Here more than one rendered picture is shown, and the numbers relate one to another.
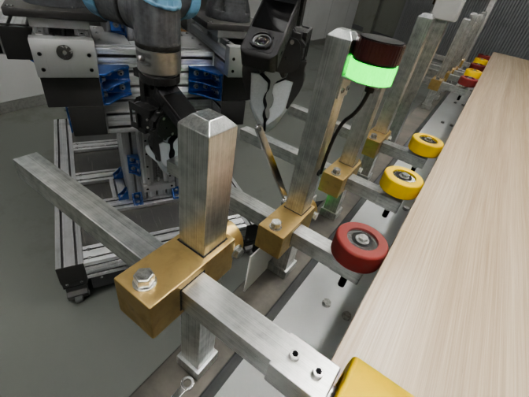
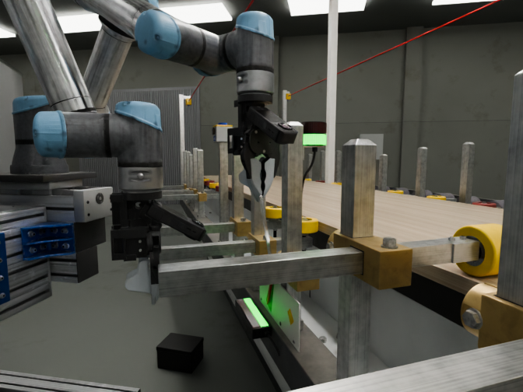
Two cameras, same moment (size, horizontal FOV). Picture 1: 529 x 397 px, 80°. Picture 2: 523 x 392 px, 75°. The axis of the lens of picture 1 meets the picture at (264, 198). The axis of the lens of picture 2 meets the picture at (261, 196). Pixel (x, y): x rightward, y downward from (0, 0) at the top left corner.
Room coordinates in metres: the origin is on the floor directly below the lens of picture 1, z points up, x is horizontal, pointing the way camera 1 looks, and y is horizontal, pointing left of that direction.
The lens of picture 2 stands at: (-0.01, 0.52, 1.08)
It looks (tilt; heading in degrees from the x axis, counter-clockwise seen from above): 6 degrees down; 314
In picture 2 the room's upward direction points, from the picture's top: straight up
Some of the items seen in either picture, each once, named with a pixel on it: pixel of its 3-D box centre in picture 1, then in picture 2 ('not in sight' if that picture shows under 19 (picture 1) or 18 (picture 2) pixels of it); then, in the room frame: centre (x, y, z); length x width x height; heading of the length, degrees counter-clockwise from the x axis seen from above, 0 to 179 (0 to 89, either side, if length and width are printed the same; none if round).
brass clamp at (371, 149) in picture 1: (375, 140); (239, 225); (0.88, -0.29, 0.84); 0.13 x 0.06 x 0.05; 152
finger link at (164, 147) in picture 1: (156, 154); (142, 283); (0.56, 0.24, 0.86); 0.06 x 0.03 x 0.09; 62
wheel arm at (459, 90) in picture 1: (422, 79); (191, 197); (1.78, -0.69, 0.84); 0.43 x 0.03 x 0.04; 62
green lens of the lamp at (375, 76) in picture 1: (371, 70); (312, 140); (0.44, -0.10, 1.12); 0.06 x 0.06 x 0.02
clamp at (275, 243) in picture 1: (290, 223); (296, 267); (0.44, -0.05, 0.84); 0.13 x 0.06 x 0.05; 152
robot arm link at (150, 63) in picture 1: (157, 61); (141, 180); (0.57, 0.23, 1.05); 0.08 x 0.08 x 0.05
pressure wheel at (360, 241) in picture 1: (351, 261); not in sight; (0.36, -0.16, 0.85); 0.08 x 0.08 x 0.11
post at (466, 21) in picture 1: (442, 70); (200, 187); (1.78, -0.77, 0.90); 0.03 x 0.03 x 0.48; 62
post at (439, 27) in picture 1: (410, 94); (223, 194); (1.13, -0.42, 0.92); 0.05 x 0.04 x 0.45; 152
